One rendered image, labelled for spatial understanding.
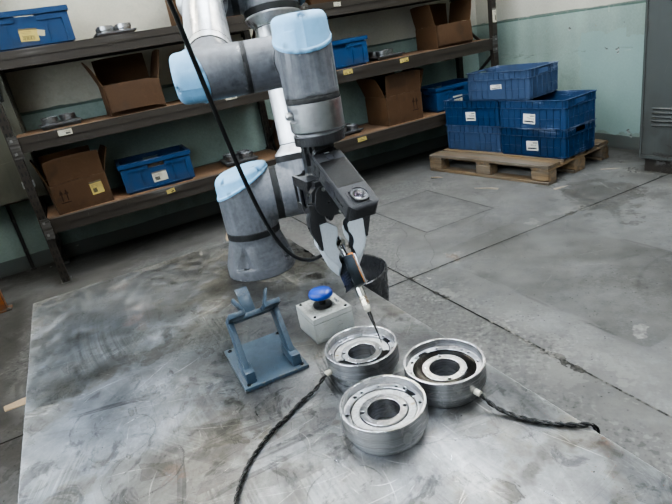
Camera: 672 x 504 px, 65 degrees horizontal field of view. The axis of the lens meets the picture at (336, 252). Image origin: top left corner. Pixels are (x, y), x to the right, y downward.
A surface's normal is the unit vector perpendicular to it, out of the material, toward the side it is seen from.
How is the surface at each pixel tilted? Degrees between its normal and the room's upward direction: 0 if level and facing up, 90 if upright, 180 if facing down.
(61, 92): 90
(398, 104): 91
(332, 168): 32
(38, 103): 90
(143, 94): 83
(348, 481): 0
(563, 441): 0
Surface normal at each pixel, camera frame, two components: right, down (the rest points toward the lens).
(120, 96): 0.40, 0.15
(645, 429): -0.17, -0.91
